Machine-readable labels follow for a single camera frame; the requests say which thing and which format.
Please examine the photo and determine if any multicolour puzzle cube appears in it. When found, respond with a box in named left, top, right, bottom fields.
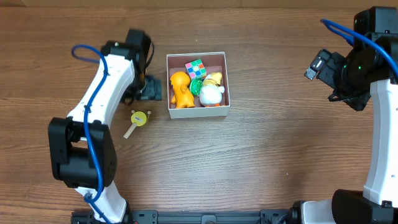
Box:
left=185, top=59, right=207, bottom=80

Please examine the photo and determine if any green round plastic disc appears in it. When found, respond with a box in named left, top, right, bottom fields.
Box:
left=189, top=79, right=203, bottom=96

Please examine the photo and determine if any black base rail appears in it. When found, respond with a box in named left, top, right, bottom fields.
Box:
left=70, top=209, right=295, bottom=224

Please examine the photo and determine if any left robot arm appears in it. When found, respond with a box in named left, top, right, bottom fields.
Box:
left=48, top=29, right=162, bottom=223

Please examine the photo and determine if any yellow wooden rattle drum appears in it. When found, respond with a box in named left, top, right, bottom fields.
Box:
left=123, top=110, right=152, bottom=139

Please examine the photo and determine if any orange dinosaur toy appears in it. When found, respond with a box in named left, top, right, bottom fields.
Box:
left=170, top=72, right=195, bottom=109

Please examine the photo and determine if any white plush duck yellow hat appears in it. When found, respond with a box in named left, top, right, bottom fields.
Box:
left=199, top=72, right=225, bottom=107

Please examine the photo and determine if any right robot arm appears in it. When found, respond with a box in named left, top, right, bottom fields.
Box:
left=287, top=6, right=397, bottom=223

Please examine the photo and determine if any white cardboard box pink inside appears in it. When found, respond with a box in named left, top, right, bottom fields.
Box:
left=167, top=52, right=230, bottom=119

